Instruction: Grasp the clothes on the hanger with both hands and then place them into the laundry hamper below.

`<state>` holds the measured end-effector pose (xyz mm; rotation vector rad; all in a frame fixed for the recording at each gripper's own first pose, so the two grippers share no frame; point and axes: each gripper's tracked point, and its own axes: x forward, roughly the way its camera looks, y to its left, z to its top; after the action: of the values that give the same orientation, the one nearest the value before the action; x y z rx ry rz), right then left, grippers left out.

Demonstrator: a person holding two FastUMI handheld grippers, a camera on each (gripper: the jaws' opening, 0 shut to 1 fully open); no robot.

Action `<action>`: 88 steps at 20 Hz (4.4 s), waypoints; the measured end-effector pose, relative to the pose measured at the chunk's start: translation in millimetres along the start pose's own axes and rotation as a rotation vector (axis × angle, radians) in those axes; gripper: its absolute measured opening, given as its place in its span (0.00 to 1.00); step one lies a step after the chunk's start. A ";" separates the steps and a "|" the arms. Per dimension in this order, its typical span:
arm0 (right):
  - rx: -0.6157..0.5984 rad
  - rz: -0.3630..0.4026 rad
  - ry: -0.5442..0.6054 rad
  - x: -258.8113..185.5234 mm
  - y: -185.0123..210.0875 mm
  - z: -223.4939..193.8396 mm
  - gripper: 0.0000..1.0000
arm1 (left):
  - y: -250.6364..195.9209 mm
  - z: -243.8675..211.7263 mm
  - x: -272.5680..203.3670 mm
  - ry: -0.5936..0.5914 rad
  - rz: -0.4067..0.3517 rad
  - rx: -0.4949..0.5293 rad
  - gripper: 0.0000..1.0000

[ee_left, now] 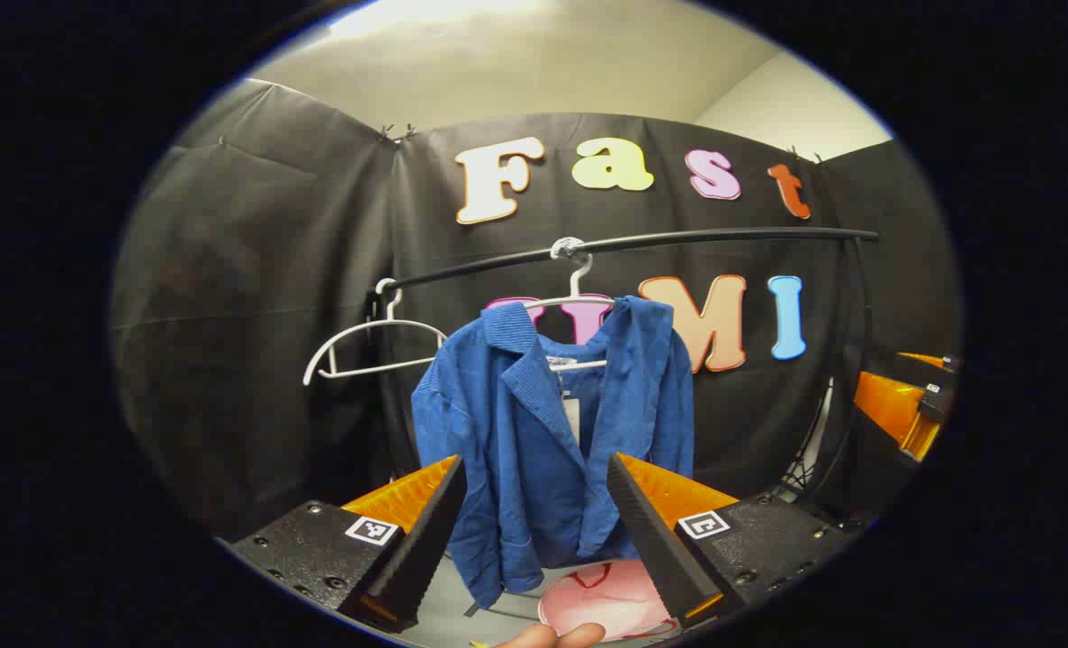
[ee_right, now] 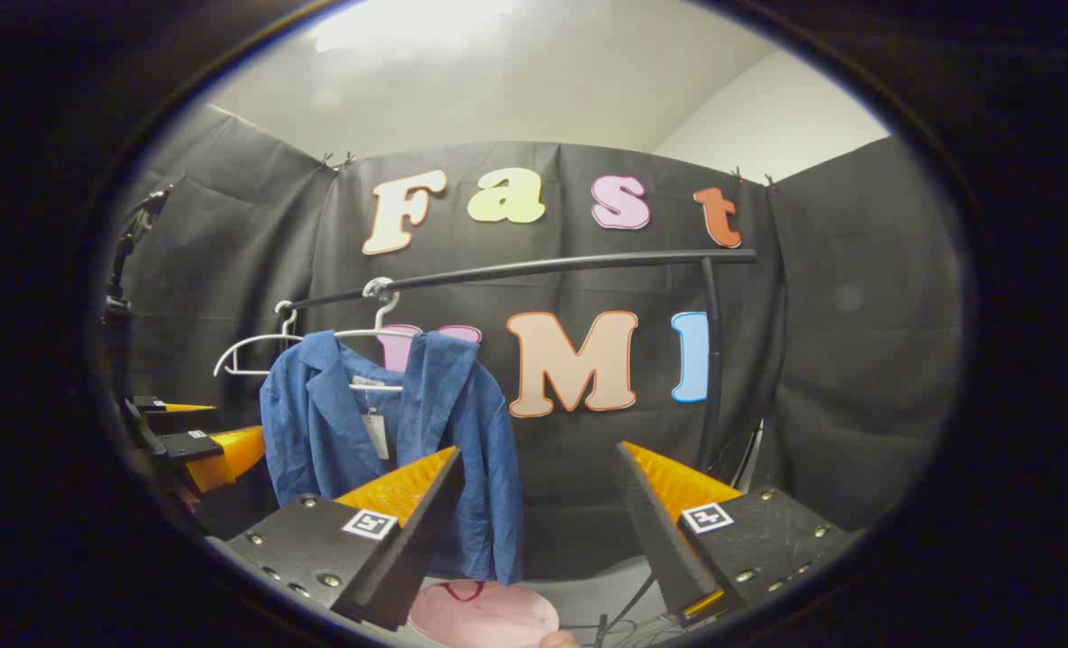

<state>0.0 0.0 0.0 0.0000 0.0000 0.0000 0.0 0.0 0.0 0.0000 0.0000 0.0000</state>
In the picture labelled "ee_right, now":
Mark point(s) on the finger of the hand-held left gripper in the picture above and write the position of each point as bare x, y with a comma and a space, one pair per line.
174, 418
183, 445

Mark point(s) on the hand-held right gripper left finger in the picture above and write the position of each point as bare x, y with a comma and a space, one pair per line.
412, 549

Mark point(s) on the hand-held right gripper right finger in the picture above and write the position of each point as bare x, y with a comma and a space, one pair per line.
659, 540

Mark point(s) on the blue jacket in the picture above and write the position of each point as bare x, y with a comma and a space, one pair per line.
471, 423

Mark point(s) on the white clothes hanger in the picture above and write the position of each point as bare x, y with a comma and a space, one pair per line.
264, 339
363, 334

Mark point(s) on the black clothes rack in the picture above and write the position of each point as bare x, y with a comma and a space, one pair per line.
587, 263

